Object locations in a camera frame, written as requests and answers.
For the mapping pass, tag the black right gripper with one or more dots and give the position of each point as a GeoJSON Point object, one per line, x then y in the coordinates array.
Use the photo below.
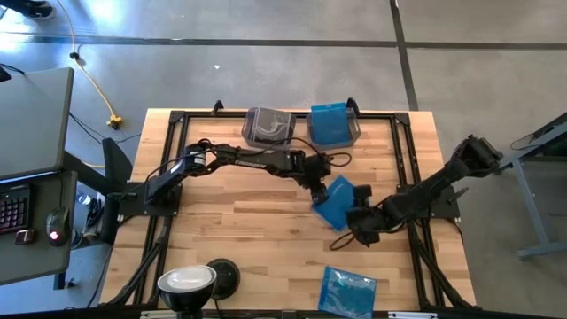
{"type": "Point", "coordinates": [365, 223]}

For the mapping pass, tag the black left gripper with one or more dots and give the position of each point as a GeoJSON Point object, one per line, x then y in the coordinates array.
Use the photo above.
{"type": "Point", "coordinates": [316, 168]}

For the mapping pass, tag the blue jewel case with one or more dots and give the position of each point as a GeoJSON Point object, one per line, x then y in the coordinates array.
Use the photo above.
{"type": "Point", "coordinates": [334, 204]}
{"type": "Point", "coordinates": [345, 292]}
{"type": "Point", "coordinates": [330, 126]}

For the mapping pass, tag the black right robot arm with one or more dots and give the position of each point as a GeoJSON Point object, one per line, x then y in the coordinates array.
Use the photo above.
{"type": "Point", "coordinates": [425, 195]}

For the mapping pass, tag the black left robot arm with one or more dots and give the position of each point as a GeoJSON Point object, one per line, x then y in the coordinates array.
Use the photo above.
{"type": "Point", "coordinates": [248, 159]}

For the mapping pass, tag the grey translucent plastic bin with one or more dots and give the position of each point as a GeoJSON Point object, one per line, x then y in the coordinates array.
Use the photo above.
{"type": "Point", "coordinates": [356, 133]}
{"type": "Point", "coordinates": [248, 137]}

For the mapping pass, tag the black clamp lever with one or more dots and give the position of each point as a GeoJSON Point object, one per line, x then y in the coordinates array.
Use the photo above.
{"type": "Point", "coordinates": [458, 195]}
{"type": "Point", "coordinates": [119, 195]}

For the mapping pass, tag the black round lamp base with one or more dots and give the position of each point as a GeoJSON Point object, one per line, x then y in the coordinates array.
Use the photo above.
{"type": "Point", "coordinates": [228, 277]}

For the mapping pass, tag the black desk stand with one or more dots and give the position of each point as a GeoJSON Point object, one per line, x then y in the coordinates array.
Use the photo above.
{"type": "Point", "coordinates": [116, 164]}

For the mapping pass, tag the black computer mouse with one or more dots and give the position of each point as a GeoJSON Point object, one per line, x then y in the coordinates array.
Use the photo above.
{"type": "Point", "coordinates": [57, 226]}

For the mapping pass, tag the grey desk top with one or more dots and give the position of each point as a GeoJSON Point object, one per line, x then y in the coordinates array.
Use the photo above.
{"type": "Point", "coordinates": [40, 261]}

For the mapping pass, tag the grey raised desk panel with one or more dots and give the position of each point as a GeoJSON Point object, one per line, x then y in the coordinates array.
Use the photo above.
{"type": "Point", "coordinates": [35, 124]}

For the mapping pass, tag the small dark red device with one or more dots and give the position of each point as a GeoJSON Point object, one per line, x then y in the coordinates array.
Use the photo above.
{"type": "Point", "coordinates": [25, 236]}

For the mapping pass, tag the black keyboard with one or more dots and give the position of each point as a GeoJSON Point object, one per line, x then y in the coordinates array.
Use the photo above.
{"type": "Point", "coordinates": [13, 210]}

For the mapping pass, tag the person's shoe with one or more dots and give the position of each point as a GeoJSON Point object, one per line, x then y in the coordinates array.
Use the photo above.
{"type": "Point", "coordinates": [35, 9]}

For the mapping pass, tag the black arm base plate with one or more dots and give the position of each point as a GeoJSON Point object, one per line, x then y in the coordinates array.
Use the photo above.
{"type": "Point", "coordinates": [133, 206]}
{"type": "Point", "coordinates": [445, 208]}

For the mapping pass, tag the black metal table frame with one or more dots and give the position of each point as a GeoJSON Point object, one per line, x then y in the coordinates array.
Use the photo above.
{"type": "Point", "coordinates": [204, 114]}

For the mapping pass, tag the grey metal desk frame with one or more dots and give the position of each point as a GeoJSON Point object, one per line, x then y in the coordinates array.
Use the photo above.
{"type": "Point", "coordinates": [545, 249]}

